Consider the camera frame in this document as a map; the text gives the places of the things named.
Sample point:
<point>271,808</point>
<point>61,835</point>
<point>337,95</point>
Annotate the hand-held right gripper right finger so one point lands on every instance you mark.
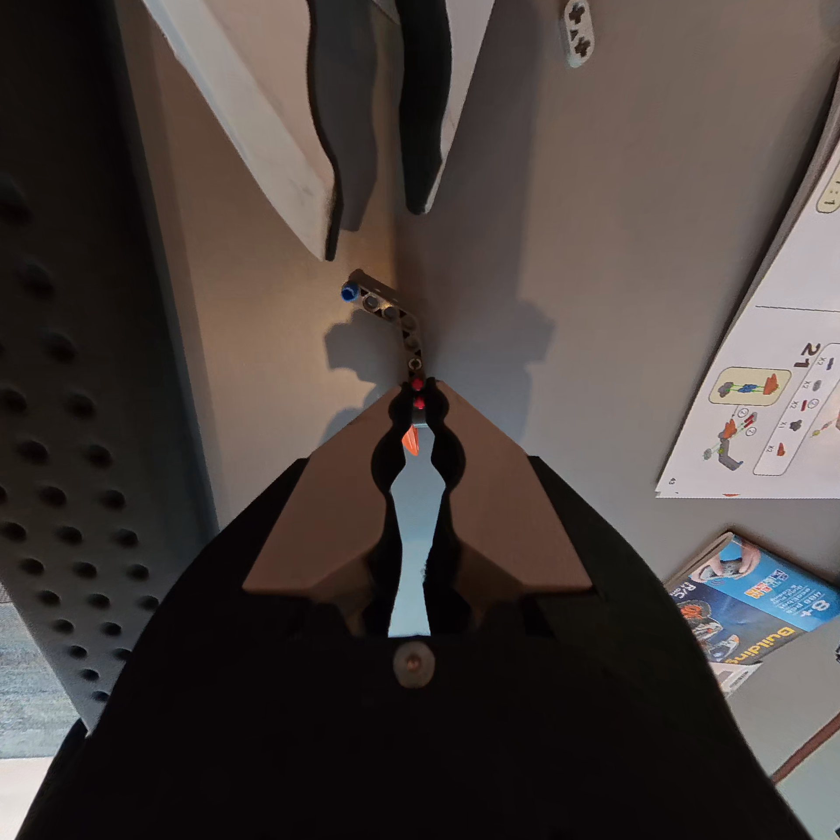
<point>518,531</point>

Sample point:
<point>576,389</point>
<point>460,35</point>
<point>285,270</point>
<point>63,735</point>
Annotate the black perforated panel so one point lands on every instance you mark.
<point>79,394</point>

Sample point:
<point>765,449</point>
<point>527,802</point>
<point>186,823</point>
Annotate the blue cover instruction booklet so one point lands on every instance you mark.
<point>754,597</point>

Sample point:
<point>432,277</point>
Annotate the orange grey sticker sheet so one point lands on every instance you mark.
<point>735,676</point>

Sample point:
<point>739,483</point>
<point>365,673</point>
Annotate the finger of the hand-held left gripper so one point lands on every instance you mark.
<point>262,118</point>
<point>463,79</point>

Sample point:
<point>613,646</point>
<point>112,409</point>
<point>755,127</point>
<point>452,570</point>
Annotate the light grey short toy beam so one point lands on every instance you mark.
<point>577,33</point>

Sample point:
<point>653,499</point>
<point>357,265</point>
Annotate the grey desk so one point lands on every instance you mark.
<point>623,262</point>

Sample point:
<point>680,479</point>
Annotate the grey angled toy beam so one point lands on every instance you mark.
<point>394,313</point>

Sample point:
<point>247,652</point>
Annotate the orange toy claw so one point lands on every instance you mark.
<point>411,441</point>

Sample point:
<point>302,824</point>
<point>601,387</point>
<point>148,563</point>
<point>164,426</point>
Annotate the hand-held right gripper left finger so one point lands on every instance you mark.
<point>321,531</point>

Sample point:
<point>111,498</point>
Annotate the open white instruction booklet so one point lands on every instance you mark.
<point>774,394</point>

